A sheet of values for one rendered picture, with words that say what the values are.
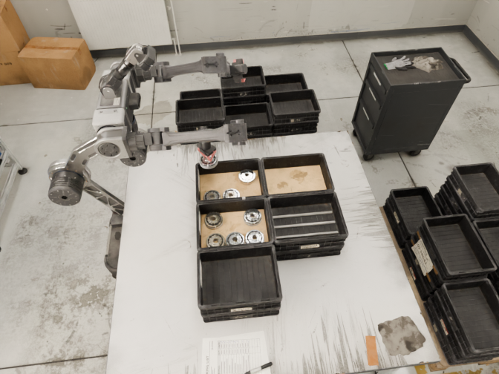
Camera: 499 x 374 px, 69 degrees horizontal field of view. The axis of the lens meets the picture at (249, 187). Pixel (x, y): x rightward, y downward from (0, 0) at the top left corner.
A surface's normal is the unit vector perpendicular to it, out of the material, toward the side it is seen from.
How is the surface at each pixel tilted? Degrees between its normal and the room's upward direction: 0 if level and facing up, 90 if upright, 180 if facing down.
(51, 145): 0
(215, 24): 90
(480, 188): 0
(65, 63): 89
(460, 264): 0
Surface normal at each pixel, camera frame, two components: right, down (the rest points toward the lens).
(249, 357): 0.00, -0.61
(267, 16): 0.11, 0.79
